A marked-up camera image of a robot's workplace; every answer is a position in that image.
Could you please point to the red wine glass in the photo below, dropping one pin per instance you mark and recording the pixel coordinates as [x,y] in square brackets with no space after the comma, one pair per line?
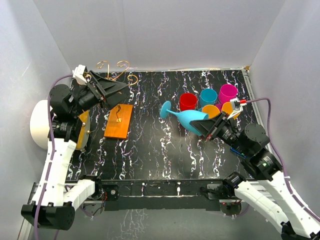
[188,101]

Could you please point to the gold wire glass rack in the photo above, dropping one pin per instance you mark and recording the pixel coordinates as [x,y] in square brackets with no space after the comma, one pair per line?
[122,67]

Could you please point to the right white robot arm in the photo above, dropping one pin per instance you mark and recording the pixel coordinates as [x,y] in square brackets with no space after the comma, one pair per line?
[285,211]

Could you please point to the magenta wine glass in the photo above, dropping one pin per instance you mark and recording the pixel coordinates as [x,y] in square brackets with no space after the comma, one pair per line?
[226,93]

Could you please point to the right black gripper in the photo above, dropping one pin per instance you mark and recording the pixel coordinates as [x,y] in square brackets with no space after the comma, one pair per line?
[209,128]

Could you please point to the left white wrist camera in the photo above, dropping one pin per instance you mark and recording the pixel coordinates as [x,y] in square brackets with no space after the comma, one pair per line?
[80,74]

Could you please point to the orange glass yellow base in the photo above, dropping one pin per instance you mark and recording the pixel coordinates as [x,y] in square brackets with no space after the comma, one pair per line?
[211,110]
[227,108]

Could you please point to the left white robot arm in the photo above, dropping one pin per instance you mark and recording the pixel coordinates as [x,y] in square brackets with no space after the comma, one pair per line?
[52,206]

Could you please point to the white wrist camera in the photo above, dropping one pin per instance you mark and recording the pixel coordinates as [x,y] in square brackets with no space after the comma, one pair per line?
[237,107]
[80,74]

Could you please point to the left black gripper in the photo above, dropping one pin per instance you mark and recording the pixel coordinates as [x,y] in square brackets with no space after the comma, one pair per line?
[106,91]

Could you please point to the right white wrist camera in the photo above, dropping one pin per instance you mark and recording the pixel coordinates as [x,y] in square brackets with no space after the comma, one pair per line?
[237,107]

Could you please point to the teal wine glass back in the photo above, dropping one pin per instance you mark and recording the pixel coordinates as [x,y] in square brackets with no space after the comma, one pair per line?
[184,117]

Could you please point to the blue stapler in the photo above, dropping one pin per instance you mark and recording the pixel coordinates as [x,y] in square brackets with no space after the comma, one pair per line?
[237,153]

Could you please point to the black front mounting rail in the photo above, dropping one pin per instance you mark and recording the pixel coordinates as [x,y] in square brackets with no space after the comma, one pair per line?
[116,195]

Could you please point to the orange wooden rack base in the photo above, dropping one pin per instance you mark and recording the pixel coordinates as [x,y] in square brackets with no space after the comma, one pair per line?
[118,122]

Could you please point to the white cylinder drum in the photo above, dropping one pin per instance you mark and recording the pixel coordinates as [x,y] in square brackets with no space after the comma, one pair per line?
[39,126]

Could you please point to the blue wine glass front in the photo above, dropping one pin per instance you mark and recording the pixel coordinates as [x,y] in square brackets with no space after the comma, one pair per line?
[207,96]

